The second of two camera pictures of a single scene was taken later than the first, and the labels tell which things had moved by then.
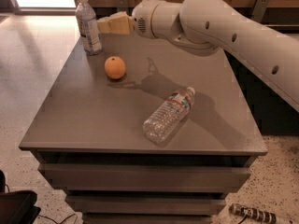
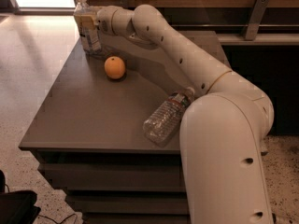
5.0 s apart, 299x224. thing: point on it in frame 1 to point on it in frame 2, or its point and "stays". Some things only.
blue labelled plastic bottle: x=88 y=25 stays
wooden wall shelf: x=277 y=5 stays
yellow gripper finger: x=121 y=23 to x=85 y=21
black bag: x=17 y=207 stays
